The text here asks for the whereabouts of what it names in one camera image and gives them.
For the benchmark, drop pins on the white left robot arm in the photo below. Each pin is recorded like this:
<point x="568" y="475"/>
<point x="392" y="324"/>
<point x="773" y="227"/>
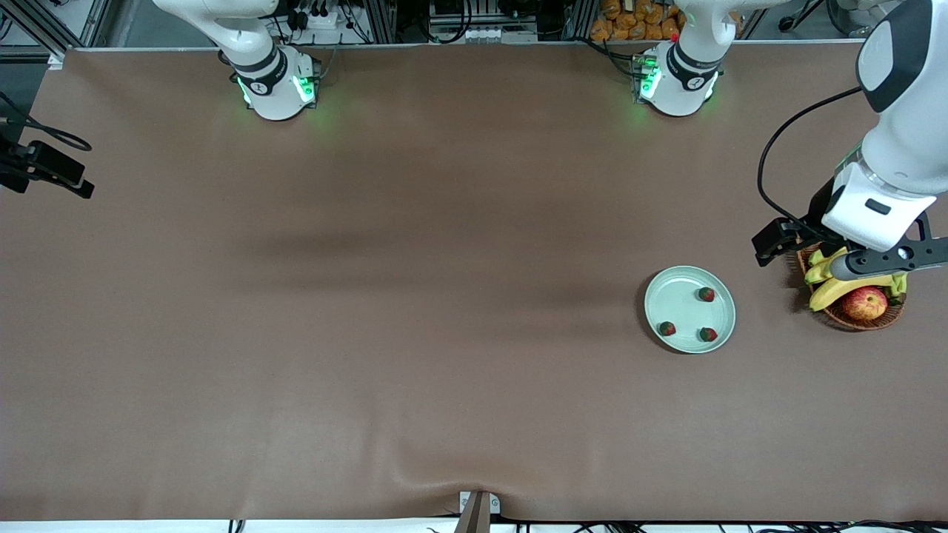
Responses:
<point x="907" y="133"/>

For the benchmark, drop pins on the large table cover cloth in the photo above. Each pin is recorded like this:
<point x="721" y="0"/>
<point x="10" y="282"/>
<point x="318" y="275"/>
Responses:
<point x="474" y="407"/>

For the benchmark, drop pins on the red strawberry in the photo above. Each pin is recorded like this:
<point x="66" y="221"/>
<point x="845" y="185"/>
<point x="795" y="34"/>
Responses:
<point x="706" y="295"/>
<point x="667" y="328"/>
<point x="708" y="334"/>

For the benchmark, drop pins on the red yellow apple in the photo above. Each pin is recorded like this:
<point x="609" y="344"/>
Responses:
<point x="865" y="303"/>

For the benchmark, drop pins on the pale green round plate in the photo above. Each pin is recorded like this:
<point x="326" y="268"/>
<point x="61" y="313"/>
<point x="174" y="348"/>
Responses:
<point x="685" y="307"/>

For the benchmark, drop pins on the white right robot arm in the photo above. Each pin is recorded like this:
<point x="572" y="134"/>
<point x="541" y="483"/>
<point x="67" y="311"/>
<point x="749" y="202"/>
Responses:
<point x="274" y="92"/>

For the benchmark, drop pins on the white power strip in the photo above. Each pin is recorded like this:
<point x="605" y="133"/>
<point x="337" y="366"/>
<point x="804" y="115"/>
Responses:
<point x="315" y="18"/>

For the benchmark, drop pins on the brown wicker basket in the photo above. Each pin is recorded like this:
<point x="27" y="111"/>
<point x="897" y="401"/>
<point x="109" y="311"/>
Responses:
<point x="844" y="320"/>

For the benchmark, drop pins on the metal edge bracket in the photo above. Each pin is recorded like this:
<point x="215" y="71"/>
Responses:
<point x="478" y="512"/>

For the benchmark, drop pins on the orange packaged bread pile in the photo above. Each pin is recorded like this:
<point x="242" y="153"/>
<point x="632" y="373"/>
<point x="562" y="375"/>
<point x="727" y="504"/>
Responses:
<point x="629" y="22"/>

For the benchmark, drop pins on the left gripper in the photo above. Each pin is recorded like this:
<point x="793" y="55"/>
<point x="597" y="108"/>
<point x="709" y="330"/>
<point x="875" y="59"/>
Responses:
<point x="818" y="209"/>

